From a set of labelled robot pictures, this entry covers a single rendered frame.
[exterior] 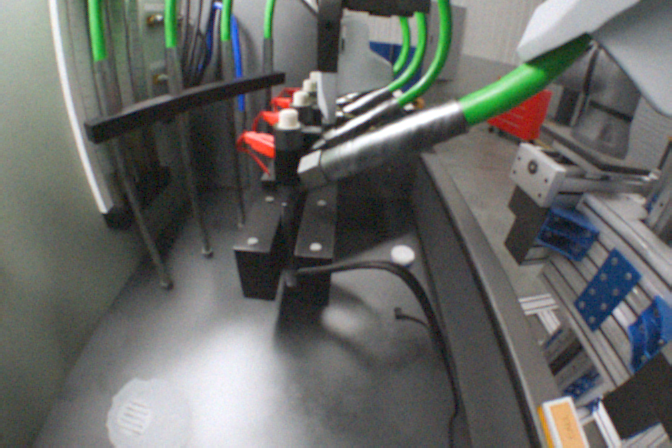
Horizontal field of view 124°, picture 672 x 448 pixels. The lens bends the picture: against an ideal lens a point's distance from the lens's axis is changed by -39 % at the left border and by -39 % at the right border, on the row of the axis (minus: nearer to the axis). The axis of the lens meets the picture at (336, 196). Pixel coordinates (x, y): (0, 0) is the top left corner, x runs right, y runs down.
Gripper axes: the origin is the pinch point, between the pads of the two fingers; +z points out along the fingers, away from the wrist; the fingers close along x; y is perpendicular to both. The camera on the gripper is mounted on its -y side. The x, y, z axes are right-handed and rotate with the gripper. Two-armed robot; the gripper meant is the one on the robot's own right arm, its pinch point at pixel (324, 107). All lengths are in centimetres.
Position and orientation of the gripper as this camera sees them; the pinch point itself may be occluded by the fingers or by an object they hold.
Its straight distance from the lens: 26.2
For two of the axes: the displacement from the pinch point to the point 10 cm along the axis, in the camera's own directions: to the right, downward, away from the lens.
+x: 0.4, -5.3, 8.4
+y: 10.0, 0.7, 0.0
